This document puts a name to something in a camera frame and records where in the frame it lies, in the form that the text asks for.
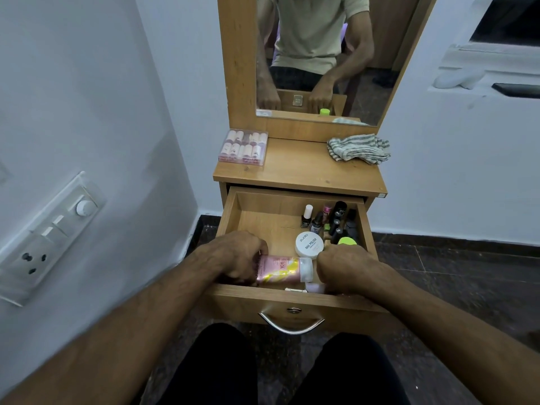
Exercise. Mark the person's left hand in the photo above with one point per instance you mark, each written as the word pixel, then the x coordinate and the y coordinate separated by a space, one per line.
pixel 236 257

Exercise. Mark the person's right hand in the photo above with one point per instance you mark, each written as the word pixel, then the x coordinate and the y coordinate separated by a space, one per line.
pixel 350 269

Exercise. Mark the neon green tube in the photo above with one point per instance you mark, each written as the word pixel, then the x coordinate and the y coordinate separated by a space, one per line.
pixel 347 241

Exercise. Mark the pink bottle white cap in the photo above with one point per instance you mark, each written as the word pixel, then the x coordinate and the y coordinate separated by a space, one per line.
pixel 314 287

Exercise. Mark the pink lotion tube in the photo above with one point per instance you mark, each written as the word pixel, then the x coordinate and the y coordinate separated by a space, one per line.
pixel 278 269

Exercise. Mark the clear nail polish bottle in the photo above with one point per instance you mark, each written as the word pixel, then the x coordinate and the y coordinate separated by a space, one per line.
pixel 335 227

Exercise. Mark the round white jar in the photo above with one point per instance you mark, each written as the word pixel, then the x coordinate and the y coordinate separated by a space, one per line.
pixel 309 245

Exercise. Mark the wooden drawer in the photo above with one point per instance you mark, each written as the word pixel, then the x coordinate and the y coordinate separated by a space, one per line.
pixel 261 215

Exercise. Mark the blue label nail polish bottle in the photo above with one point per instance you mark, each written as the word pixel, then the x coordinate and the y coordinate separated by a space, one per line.
pixel 316 225

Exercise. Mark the red nail polish bottle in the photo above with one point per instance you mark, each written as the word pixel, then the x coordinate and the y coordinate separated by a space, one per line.
pixel 326 212

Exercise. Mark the black lipstick tube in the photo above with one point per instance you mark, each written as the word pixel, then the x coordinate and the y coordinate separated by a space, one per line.
pixel 339 208

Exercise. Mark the white cap nail polish bottle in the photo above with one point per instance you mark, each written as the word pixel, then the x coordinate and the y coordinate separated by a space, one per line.
pixel 307 215

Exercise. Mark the clear box of pink tubes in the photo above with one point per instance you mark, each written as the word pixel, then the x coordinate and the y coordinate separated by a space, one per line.
pixel 243 148

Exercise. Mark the striped green white cloth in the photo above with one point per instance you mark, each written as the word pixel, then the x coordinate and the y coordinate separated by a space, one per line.
pixel 358 149

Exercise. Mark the person's left forearm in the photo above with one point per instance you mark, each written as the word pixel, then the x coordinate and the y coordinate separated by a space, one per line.
pixel 114 341

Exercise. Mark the person's right forearm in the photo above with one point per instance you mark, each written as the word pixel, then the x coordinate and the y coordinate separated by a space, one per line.
pixel 464 341

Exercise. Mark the person's legs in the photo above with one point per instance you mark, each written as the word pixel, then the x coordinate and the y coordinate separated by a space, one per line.
pixel 211 366

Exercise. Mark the wooden dressing table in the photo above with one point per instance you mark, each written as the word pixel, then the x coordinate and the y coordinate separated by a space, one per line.
pixel 303 164

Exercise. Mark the white object on sill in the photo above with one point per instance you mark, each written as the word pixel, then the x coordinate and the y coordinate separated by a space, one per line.
pixel 457 79

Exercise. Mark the dressing table mirror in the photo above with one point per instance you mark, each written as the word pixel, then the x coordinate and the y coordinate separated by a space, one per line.
pixel 379 37

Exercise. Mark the black phone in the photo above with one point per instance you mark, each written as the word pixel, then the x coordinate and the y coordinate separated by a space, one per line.
pixel 516 90

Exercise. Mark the white framed window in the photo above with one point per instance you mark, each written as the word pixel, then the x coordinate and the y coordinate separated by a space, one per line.
pixel 498 46

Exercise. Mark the white wall switch board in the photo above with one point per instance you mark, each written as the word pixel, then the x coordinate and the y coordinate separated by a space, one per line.
pixel 46 244

